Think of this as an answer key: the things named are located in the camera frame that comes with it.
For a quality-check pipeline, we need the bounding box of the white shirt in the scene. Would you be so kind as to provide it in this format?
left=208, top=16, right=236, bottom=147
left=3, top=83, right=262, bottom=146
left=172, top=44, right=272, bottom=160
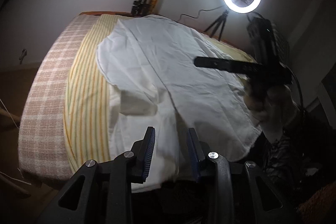
left=96, top=15, right=260, bottom=193

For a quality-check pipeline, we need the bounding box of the right gloved hand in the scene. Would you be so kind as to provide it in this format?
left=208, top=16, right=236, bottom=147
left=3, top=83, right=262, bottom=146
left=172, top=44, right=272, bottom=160
left=242, top=80, right=298, bottom=143

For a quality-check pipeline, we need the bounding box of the yellow striped bed sheet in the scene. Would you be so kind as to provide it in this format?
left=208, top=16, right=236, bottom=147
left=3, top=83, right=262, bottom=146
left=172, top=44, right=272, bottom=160
left=63, top=13, right=259, bottom=175

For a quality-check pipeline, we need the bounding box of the pink checked mattress cover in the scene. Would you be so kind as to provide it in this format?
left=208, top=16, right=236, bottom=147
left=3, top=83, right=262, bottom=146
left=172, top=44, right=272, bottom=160
left=18, top=15, right=97, bottom=188

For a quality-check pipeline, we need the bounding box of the black power cable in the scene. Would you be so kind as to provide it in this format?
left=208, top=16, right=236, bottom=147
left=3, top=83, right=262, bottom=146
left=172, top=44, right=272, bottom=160
left=175, top=4, right=227, bottom=23

